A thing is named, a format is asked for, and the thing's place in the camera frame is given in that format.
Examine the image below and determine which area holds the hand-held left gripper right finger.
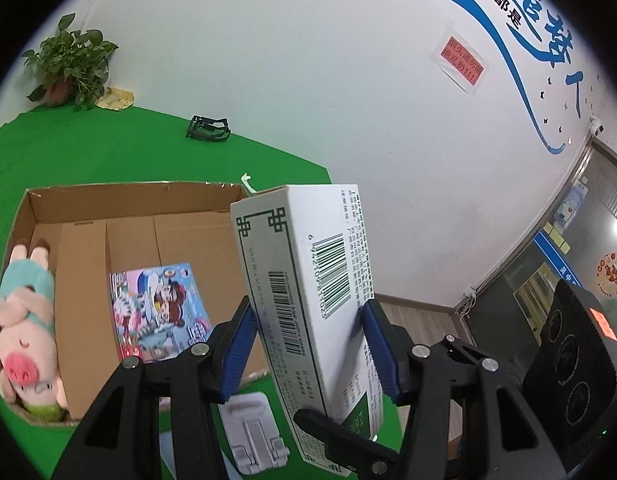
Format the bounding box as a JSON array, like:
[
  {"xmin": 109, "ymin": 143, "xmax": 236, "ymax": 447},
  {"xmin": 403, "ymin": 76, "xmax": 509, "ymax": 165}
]
[{"xmin": 361, "ymin": 299, "xmax": 559, "ymax": 480}]

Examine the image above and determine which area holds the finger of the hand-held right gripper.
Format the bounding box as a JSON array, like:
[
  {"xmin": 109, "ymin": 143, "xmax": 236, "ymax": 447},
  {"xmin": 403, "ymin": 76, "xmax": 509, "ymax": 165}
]
[{"xmin": 293, "ymin": 407, "xmax": 401, "ymax": 480}]

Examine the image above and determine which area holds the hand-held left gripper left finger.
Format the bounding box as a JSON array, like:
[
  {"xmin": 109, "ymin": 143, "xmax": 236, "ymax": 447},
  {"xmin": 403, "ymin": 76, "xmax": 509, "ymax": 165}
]
[{"xmin": 51, "ymin": 296, "xmax": 259, "ymax": 480}]

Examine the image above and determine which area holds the white folding phone stand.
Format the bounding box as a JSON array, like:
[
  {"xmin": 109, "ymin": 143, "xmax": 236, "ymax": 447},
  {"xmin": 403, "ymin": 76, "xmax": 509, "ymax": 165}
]
[{"xmin": 218, "ymin": 392, "xmax": 290, "ymax": 476}]

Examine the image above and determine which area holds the colourful cartoon game box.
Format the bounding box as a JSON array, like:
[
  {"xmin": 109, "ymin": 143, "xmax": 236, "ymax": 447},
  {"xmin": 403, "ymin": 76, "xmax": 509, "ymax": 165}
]
[{"xmin": 110, "ymin": 261, "xmax": 212, "ymax": 365}]

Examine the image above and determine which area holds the white and green box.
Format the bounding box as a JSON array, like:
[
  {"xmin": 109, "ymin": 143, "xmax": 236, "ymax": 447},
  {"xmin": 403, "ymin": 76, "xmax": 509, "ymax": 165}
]
[{"xmin": 230, "ymin": 184, "xmax": 385, "ymax": 478}]

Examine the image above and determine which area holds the large cardboard box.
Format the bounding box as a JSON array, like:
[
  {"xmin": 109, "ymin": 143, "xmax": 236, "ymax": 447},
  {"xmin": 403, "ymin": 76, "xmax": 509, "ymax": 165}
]
[{"xmin": 0, "ymin": 181, "xmax": 274, "ymax": 428}]

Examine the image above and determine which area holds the pink pig plush toy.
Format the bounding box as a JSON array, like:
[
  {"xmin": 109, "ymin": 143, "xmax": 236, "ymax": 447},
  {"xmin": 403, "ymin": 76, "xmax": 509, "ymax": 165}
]
[{"xmin": 0, "ymin": 244, "xmax": 69, "ymax": 421}]

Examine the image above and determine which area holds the glass door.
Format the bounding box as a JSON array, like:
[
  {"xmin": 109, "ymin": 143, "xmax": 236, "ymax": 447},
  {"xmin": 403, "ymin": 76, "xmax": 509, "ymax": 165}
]
[{"xmin": 458, "ymin": 140, "xmax": 617, "ymax": 351}]

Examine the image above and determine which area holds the round red door sticker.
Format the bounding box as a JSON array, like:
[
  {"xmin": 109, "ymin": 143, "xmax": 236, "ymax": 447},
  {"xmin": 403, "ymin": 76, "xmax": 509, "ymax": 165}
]
[{"xmin": 595, "ymin": 252, "xmax": 617, "ymax": 293}]

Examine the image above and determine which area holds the blue cartoon door poster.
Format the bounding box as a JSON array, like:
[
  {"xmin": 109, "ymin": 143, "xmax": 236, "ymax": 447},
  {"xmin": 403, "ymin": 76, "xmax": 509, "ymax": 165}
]
[{"xmin": 553, "ymin": 182, "xmax": 589, "ymax": 226}]

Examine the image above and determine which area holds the green table cloth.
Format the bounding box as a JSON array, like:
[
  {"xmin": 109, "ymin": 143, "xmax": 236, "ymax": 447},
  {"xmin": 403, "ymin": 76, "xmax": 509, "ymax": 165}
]
[{"xmin": 0, "ymin": 105, "xmax": 404, "ymax": 480}]

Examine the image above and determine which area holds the yellow dry leaf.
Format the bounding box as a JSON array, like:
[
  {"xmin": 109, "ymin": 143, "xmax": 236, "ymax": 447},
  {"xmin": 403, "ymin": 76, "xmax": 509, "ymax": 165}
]
[{"xmin": 96, "ymin": 87, "xmax": 136, "ymax": 111}]

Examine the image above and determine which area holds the small potted green plant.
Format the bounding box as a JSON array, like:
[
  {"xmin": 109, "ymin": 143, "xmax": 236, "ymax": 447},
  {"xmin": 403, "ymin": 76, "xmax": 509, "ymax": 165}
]
[{"xmin": 21, "ymin": 14, "xmax": 120, "ymax": 111}]

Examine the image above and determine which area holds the black plastic clip frame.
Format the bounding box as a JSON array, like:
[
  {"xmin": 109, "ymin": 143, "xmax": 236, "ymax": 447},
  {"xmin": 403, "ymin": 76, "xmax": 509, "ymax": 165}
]
[{"xmin": 187, "ymin": 115, "xmax": 233, "ymax": 143}]

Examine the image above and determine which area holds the red wall notice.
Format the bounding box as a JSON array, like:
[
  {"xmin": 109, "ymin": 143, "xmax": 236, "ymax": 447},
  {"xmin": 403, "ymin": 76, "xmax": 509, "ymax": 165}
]
[{"xmin": 435, "ymin": 30, "xmax": 491, "ymax": 93}]

